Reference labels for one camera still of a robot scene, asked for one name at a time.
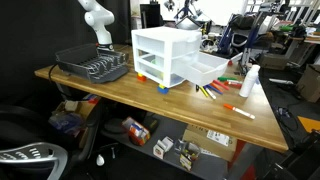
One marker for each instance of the white spray bottle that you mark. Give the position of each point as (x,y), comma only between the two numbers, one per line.
(249,81)

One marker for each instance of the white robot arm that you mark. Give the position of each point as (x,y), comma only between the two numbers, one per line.
(98,18)

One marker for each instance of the blue yellow lego block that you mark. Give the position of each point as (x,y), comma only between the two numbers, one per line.
(162,89)

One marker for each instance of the red lego block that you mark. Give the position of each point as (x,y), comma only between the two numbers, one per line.
(141,77)

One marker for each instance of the yellow marker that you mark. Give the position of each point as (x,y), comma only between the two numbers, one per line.
(203,91)

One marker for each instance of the white plastic drawer unit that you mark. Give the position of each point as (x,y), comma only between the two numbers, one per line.
(156,49)

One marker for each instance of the open translucent drawer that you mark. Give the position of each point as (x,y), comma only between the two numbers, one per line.
(199,68)

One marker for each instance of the blue white marker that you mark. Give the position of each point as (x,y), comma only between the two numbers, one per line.
(210,93)

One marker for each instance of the colourful snack box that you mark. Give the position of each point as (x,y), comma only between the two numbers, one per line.
(137,132)

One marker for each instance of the pink red marker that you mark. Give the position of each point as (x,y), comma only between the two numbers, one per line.
(216,82)

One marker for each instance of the green marker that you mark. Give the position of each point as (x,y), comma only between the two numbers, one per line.
(226,78)

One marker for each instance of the dark grey dish rack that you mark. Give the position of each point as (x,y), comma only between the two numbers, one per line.
(92,63)

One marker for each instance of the cardboard box under table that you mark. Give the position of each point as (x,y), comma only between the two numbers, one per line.
(214,142)

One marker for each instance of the red white marker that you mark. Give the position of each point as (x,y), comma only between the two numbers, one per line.
(233,84)

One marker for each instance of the orange marker white barrel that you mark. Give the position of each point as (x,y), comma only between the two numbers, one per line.
(251,116)

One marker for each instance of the black office chair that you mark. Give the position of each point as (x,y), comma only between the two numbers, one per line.
(28,156)

